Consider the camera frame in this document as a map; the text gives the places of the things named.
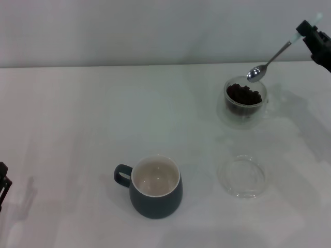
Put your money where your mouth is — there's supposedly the dark blue-grey ceramic mug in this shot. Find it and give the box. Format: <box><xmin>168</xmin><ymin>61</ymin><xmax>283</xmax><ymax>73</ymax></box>
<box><xmin>113</xmin><ymin>154</ymin><xmax>184</xmax><ymax>220</ymax></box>

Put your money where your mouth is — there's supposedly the clear double-wall glass cup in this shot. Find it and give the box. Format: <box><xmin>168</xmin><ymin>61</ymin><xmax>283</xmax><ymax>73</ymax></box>
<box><xmin>216</xmin><ymin>75</ymin><xmax>281</xmax><ymax>130</ymax></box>

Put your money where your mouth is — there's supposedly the clear glass saucer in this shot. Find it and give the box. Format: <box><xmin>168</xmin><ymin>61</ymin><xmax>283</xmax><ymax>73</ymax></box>
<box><xmin>218</xmin><ymin>154</ymin><xmax>267</xmax><ymax>199</ymax></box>

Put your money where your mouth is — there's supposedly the metal spoon with blue handle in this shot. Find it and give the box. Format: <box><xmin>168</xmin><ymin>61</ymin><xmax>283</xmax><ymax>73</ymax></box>
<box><xmin>247</xmin><ymin>12</ymin><xmax>323</xmax><ymax>83</ymax></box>

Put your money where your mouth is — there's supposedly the coffee beans pile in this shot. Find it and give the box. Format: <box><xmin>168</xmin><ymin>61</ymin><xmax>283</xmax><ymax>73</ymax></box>
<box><xmin>226</xmin><ymin>83</ymin><xmax>262</xmax><ymax>116</ymax></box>

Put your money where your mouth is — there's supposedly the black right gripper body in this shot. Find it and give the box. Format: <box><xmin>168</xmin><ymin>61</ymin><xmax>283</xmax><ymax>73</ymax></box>
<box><xmin>311</xmin><ymin>42</ymin><xmax>331</xmax><ymax>73</ymax></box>

